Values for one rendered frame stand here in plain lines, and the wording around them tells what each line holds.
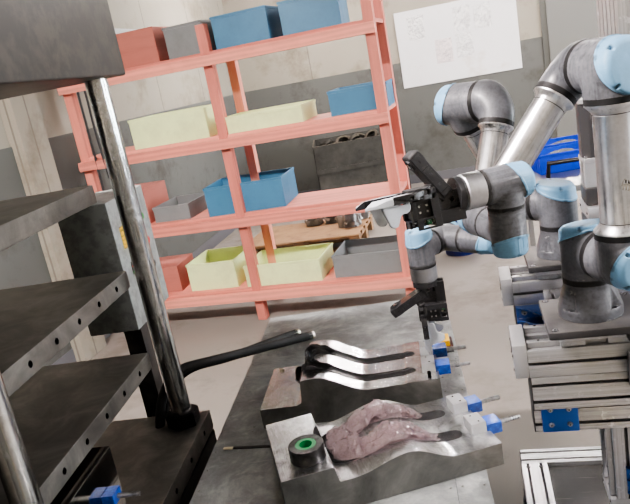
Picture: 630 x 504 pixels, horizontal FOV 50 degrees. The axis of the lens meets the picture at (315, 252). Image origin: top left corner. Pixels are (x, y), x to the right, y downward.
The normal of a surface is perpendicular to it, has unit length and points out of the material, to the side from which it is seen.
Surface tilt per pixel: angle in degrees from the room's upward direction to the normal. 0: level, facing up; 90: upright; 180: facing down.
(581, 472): 0
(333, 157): 90
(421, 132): 90
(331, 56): 90
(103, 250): 90
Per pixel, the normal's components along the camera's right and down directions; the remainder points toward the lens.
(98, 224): -0.10, 0.28
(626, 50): 0.22, 0.09
